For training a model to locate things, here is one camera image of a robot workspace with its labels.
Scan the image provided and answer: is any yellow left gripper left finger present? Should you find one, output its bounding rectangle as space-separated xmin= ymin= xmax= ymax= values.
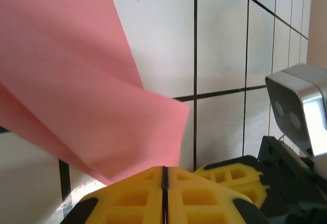
xmin=60 ymin=166 xmax=166 ymax=224

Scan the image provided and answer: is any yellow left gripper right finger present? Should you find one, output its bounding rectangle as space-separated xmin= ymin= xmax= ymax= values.
xmin=166 ymin=167 xmax=270 ymax=224

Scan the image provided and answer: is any pink cloth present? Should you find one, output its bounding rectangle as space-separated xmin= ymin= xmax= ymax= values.
xmin=0 ymin=0 xmax=191 ymax=185

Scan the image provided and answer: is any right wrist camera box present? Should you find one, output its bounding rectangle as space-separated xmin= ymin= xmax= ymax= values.
xmin=265 ymin=64 xmax=327 ymax=158

